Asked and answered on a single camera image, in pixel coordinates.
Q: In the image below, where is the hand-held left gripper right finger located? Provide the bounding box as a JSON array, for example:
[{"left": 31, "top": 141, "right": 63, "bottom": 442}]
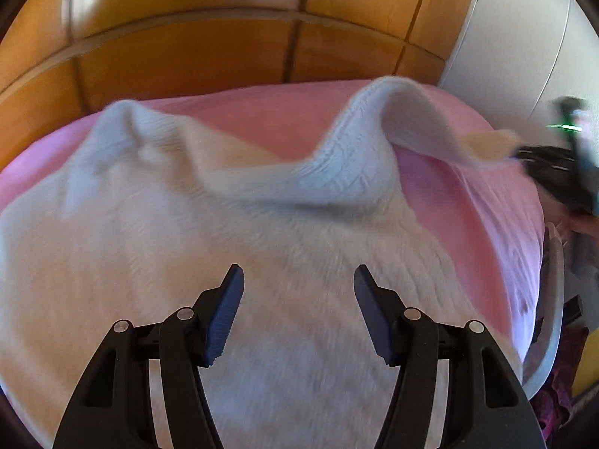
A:
[{"left": 354, "top": 265, "right": 547, "bottom": 449}]

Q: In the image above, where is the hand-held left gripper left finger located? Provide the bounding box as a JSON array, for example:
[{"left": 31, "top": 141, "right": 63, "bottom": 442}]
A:
[{"left": 52, "top": 265, "right": 245, "bottom": 449}]

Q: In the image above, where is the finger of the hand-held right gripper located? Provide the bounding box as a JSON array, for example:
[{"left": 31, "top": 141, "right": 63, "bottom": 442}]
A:
[{"left": 513, "top": 146, "right": 578, "bottom": 184}]

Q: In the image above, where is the white knitted sweater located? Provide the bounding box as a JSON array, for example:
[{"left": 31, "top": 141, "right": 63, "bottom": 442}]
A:
[{"left": 0, "top": 75, "right": 526, "bottom": 449}]

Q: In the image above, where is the pink blanket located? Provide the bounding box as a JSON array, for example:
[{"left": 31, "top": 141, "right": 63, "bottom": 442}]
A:
[{"left": 0, "top": 79, "right": 548, "bottom": 375}]

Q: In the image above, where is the white cabinet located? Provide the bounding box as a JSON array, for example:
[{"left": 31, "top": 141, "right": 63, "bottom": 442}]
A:
[{"left": 440, "top": 0, "right": 599, "bottom": 137}]

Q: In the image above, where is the purple cloth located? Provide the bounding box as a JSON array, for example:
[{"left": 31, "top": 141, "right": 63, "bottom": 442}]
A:
[{"left": 529, "top": 327, "right": 595, "bottom": 436}]

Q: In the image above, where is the wooden wardrobe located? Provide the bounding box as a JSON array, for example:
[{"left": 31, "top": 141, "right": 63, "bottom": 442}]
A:
[{"left": 0, "top": 0, "right": 484, "bottom": 169}]

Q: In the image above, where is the white curved plastic frame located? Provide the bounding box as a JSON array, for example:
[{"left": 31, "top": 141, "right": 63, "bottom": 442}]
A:
[{"left": 522, "top": 223, "right": 568, "bottom": 399}]

